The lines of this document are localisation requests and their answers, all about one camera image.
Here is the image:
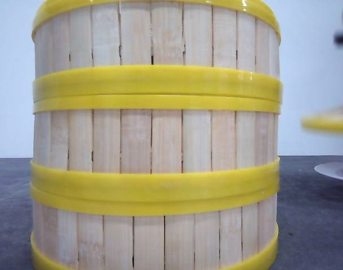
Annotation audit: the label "woven bamboo steamer lid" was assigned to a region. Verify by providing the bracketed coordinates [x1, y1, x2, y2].
[301, 106, 343, 134]

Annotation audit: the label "middle bamboo steamer drawer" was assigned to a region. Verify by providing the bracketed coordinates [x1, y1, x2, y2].
[30, 94, 283, 195]

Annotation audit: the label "white plate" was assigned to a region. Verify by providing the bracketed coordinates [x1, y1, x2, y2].
[314, 162, 343, 181]

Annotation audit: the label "bamboo steamer drawer yellow rims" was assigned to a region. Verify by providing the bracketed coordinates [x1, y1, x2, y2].
[32, 1, 282, 112]

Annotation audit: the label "bottom bamboo steamer drawer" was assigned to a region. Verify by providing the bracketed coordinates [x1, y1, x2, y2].
[30, 184, 279, 269]

